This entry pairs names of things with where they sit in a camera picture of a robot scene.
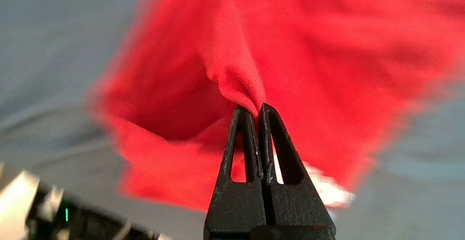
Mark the white black-rimmed robot base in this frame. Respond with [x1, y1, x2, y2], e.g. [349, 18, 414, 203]
[0, 162, 173, 240]

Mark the red t-shirt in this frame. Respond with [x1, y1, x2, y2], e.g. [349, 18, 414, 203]
[89, 0, 465, 211]

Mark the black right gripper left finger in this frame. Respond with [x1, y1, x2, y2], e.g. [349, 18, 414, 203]
[203, 105, 267, 237]

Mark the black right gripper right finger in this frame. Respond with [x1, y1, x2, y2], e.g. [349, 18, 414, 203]
[259, 103, 336, 229]

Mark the blue-grey bed sheet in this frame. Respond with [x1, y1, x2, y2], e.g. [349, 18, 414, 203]
[0, 0, 465, 240]

